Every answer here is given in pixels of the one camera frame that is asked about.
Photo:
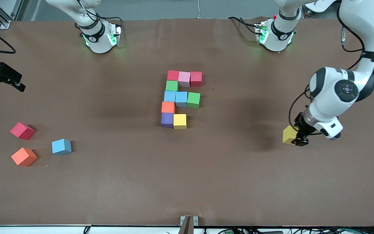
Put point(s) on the yellow foam cube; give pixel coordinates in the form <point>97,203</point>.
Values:
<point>180,121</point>
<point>289,135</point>

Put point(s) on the green foam cube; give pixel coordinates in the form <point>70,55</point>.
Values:
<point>172,85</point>
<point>193,100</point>

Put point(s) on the red foam cube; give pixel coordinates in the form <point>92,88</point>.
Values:
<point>22,131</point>
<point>173,75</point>
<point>196,79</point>

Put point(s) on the blue foam cube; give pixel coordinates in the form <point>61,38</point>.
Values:
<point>170,96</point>
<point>181,99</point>
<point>61,146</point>

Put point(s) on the pink foam cube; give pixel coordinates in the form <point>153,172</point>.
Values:
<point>184,79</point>

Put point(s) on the purple foam cube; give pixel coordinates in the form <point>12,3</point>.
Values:
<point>167,120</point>

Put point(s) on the orange foam cube with dents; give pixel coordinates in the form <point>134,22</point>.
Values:
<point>168,107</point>

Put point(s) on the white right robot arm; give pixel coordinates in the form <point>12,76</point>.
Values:
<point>99,42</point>

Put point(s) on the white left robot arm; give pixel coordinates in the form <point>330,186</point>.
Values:
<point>339,94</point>

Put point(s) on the table cover mat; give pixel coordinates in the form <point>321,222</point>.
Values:
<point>186,188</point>

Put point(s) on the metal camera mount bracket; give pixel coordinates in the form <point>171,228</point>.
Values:
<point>188,224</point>

